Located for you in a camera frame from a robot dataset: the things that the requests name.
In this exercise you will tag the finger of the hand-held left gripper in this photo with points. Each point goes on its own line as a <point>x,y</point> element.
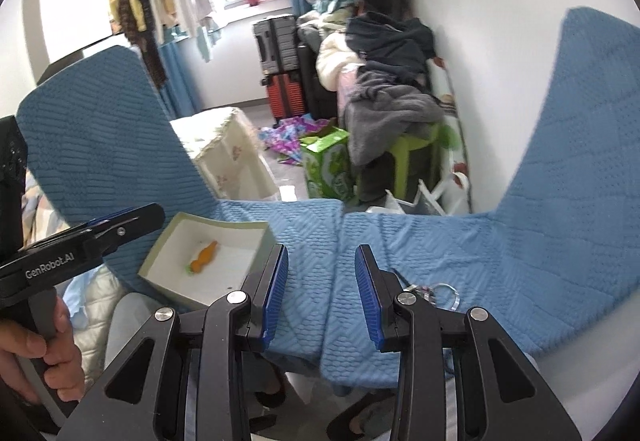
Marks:
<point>107,218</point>
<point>130,223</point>

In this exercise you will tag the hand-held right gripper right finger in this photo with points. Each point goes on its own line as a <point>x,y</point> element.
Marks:
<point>367,296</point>

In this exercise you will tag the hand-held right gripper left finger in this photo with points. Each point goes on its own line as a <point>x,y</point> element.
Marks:
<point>275,296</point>

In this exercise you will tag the pale green jewelry box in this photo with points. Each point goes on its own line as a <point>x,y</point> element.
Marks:
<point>225,266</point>

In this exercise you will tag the person's left hand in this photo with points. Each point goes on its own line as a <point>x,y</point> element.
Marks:
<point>65,361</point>

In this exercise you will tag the white quilted cloth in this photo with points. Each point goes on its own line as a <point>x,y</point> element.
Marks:
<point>95,311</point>

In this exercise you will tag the orange carrot-shaped clip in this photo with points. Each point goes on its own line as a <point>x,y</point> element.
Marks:
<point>204,256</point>

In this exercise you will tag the blue textured blanket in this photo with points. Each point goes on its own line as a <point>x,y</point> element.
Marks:
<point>450,246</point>

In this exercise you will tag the white bag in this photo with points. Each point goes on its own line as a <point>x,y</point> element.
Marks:
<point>430,198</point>

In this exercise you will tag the lace-covered white cabinet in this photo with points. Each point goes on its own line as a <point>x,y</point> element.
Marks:
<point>225,146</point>

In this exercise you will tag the green printed carton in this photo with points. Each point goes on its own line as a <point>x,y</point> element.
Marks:
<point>327,166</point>

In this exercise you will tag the blue curtain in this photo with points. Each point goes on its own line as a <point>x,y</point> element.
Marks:
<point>177,76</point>

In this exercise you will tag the colourful patterned cloth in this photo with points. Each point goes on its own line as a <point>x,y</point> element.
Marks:
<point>285,136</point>

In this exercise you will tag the green plastic stool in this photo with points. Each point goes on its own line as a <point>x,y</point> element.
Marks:
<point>425,141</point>

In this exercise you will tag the dark plaid scarf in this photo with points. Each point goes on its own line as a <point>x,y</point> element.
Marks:
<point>150,51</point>

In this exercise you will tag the floral printed board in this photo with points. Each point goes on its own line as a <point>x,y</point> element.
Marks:
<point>455,146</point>

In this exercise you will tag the light blue hanging garment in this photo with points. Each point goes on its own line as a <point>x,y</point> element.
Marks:
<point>206,41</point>

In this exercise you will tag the red suitcase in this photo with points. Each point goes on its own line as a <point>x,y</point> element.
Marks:
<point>286,98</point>

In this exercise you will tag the black suitcase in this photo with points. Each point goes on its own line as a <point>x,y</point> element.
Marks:
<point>312,86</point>

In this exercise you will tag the white wardrobe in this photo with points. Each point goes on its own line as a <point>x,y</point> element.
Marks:
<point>70,6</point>

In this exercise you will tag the grey suitcase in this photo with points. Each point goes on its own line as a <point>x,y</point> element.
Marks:
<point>275,43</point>

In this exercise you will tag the white duvet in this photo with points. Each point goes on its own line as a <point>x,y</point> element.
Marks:
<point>335,61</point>

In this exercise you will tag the dark navy clothing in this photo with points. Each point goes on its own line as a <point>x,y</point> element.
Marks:
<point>390,46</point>

